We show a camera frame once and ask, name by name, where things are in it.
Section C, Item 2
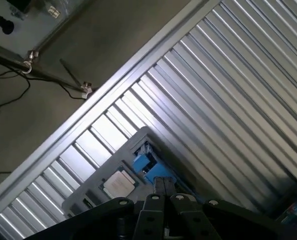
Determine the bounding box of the grey desk with clutter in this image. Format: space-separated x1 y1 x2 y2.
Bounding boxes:
0 0 91 60

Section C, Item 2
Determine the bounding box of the open black PC case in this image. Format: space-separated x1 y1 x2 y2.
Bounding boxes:
273 179 297 232

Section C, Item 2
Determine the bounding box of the CPU chip with silver lid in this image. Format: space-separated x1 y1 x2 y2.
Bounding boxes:
102 169 137 195

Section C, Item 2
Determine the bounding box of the black stand pole with clamps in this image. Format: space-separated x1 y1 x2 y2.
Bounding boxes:
0 41 97 100

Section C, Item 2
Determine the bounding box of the grey parts rack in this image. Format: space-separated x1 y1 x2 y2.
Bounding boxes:
60 126 197 221

